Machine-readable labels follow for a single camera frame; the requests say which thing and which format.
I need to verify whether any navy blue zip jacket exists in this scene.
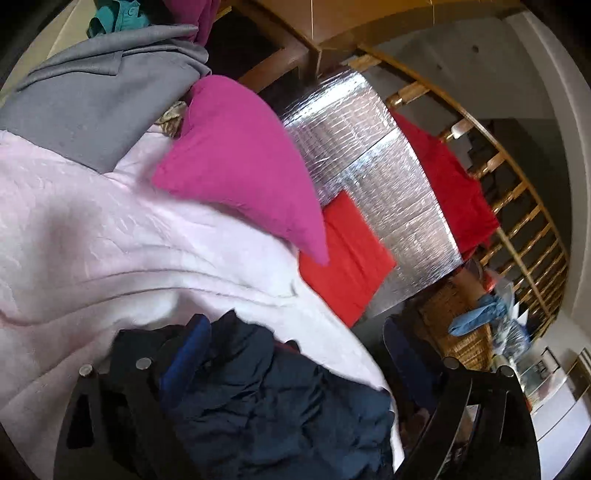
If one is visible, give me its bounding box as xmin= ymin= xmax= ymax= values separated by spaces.
xmin=110 ymin=311 xmax=394 ymax=479

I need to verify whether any wicker basket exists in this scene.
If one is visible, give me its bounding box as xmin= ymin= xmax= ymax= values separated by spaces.
xmin=413 ymin=280 xmax=493 ymax=371

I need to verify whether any clear plastic bag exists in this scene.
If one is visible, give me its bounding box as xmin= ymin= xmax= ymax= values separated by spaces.
xmin=491 ymin=278 xmax=531 ymax=362

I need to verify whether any blue cloth in basket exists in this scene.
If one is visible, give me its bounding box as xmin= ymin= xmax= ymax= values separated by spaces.
xmin=448 ymin=294 xmax=508 ymax=337

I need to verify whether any pale pink blanket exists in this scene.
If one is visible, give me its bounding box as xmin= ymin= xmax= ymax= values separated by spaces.
xmin=1 ymin=128 xmax=386 ymax=479

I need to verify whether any wooden stair railing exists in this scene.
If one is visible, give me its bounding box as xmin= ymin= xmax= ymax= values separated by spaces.
xmin=346 ymin=43 xmax=570 ymax=339

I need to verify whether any red pillow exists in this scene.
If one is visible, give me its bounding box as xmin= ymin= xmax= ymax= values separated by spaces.
xmin=298 ymin=191 xmax=397 ymax=328

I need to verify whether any red cloth on railing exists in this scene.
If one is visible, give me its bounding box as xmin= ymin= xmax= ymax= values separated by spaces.
xmin=390 ymin=110 xmax=499 ymax=261

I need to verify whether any magenta pillow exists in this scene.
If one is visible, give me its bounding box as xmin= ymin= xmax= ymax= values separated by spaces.
xmin=151 ymin=75 xmax=329 ymax=264

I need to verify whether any silver foil insulation panel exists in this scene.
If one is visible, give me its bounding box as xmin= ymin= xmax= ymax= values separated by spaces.
xmin=281 ymin=68 xmax=462 ymax=317

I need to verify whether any grey garment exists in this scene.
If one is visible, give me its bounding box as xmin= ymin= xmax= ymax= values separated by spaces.
xmin=1 ymin=24 xmax=211 ymax=173

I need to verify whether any cream leather sofa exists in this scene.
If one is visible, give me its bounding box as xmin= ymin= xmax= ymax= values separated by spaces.
xmin=1 ymin=1 xmax=96 ymax=104

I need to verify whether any teal garment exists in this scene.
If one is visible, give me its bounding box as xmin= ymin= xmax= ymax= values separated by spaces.
xmin=86 ymin=0 xmax=152 ymax=38

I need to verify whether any purple fleece garment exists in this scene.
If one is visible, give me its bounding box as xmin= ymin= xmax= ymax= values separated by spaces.
xmin=163 ymin=0 xmax=221 ymax=46

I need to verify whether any orange wooden pillar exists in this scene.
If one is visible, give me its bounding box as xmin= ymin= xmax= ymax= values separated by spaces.
xmin=216 ymin=0 xmax=525 ymax=93

